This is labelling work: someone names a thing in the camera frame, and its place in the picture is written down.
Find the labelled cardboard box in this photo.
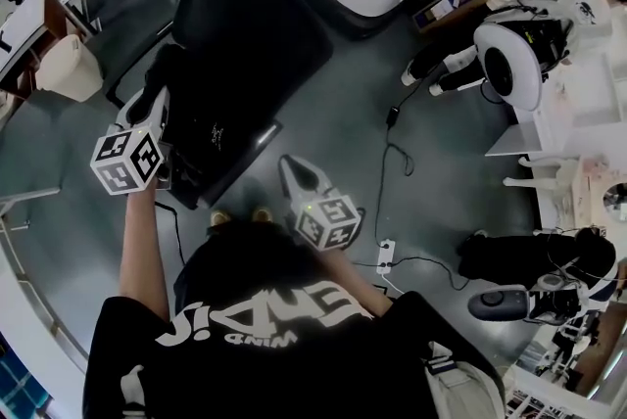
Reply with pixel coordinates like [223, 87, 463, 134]
[410, 0, 506, 34]

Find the person's right forearm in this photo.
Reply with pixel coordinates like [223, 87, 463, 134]
[321, 249, 394, 316]

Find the blue plastic crate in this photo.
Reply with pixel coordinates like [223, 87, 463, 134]
[0, 332, 51, 419]

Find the white round wearable device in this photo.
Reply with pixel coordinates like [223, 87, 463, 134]
[473, 19, 546, 111]

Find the person's black printed t-shirt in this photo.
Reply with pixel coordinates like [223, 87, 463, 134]
[82, 220, 506, 419]

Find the white power strip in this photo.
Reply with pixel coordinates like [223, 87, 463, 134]
[375, 237, 398, 275]

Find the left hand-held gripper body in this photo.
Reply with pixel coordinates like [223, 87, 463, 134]
[90, 125, 172, 197]

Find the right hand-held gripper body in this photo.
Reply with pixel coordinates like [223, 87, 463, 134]
[294, 191, 364, 253]

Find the person's left forearm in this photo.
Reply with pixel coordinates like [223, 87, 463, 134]
[117, 185, 170, 316]

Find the white curved table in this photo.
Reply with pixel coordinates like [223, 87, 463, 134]
[0, 189, 93, 377]

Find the black power cable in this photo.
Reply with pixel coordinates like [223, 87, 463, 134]
[373, 124, 415, 243]
[352, 256, 471, 293]

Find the beige shoulder bag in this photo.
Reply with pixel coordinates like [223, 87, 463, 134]
[422, 341, 508, 419]

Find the white shelf unit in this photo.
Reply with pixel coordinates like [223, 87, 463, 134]
[484, 15, 627, 233]

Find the black garment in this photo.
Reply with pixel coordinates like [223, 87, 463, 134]
[144, 42, 251, 208]

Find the white cable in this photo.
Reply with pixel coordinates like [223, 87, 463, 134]
[380, 272, 409, 297]

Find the white waste bin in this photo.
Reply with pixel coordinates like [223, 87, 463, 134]
[36, 33, 105, 104]

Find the white desk with brown side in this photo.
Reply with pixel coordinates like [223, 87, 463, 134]
[0, 0, 69, 86]

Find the black mesh office chair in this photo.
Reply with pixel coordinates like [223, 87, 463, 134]
[105, 0, 335, 211]

